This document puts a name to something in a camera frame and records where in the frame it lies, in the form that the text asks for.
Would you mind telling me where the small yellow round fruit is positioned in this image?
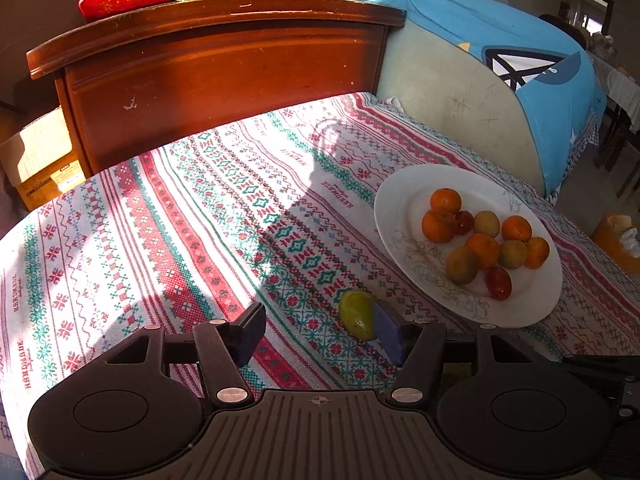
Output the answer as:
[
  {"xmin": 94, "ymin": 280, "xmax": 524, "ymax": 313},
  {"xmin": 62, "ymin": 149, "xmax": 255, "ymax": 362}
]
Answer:
[{"xmin": 473, "ymin": 210, "xmax": 501, "ymax": 238}]

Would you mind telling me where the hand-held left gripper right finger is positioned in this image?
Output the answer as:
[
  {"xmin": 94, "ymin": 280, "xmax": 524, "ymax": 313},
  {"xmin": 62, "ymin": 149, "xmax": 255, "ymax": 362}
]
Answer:
[{"xmin": 372, "ymin": 301, "xmax": 538, "ymax": 405}]

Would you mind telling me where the open cardboard box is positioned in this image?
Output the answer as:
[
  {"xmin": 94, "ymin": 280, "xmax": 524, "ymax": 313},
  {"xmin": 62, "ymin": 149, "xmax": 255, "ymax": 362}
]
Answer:
[{"xmin": 0, "ymin": 107, "xmax": 86, "ymax": 211}]

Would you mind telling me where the table with white cloth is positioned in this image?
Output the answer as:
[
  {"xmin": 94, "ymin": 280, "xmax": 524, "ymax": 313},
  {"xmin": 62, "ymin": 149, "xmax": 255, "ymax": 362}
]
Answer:
[{"xmin": 585, "ymin": 35, "xmax": 640, "ymax": 131}]

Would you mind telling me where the brown kiwi fruit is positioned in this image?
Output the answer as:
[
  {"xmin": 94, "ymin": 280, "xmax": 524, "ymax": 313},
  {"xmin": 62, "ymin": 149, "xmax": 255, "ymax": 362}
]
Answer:
[{"xmin": 446, "ymin": 246, "xmax": 480, "ymax": 285}]

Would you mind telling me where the orange bag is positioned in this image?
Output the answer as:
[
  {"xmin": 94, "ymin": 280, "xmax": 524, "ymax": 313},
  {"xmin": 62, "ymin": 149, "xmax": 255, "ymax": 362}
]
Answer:
[{"xmin": 590, "ymin": 212, "xmax": 640, "ymax": 268}]

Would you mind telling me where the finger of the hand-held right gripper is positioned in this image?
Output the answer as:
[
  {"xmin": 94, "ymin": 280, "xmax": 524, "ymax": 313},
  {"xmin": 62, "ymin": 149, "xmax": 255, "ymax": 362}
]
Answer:
[{"xmin": 562, "ymin": 354, "xmax": 626, "ymax": 381}]

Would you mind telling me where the white plate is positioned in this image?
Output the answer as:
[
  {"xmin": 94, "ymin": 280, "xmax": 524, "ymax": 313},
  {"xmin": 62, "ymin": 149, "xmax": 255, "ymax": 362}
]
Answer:
[{"xmin": 374, "ymin": 163, "xmax": 563, "ymax": 330}]

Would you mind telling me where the yellow-green round fruit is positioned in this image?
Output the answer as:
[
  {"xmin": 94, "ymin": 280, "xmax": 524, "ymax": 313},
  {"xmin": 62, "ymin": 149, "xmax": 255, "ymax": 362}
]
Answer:
[{"xmin": 497, "ymin": 240, "xmax": 528, "ymax": 270}]

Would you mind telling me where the red green patterned tablecloth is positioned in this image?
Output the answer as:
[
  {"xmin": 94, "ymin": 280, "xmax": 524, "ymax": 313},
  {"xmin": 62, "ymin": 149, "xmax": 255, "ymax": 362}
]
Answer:
[{"xmin": 0, "ymin": 92, "xmax": 640, "ymax": 480}]

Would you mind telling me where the dark wooden chair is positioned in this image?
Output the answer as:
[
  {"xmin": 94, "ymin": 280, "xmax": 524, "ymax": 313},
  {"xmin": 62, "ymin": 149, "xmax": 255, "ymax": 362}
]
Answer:
[{"xmin": 539, "ymin": 13, "xmax": 591, "ymax": 51}]

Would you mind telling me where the orange tangerine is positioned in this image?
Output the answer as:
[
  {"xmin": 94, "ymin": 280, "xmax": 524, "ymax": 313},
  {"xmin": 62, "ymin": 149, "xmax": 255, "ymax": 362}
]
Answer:
[
  {"xmin": 421, "ymin": 210, "xmax": 457, "ymax": 244},
  {"xmin": 524, "ymin": 236, "xmax": 550, "ymax": 269},
  {"xmin": 501, "ymin": 215, "xmax": 533, "ymax": 243},
  {"xmin": 465, "ymin": 233, "xmax": 501, "ymax": 269},
  {"xmin": 430, "ymin": 188, "xmax": 462, "ymax": 214}
]

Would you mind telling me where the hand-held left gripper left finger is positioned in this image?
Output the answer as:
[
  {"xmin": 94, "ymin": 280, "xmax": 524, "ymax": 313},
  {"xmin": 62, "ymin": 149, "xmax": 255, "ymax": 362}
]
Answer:
[{"xmin": 102, "ymin": 301, "xmax": 267, "ymax": 408}]

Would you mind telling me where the blue printed cloth cover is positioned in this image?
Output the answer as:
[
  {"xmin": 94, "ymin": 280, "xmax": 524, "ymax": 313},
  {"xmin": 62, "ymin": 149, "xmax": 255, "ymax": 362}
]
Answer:
[{"xmin": 315, "ymin": 0, "xmax": 608, "ymax": 196}]

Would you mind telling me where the green jujube fruit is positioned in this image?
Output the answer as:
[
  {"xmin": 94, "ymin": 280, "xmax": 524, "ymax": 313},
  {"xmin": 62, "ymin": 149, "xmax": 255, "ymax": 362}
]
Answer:
[{"xmin": 338, "ymin": 290, "xmax": 377, "ymax": 342}]

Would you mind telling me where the brown wooden cabinet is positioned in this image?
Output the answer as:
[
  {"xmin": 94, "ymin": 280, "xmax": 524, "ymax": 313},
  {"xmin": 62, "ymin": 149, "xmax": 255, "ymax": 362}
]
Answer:
[{"xmin": 26, "ymin": 0, "xmax": 407, "ymax": 178}]

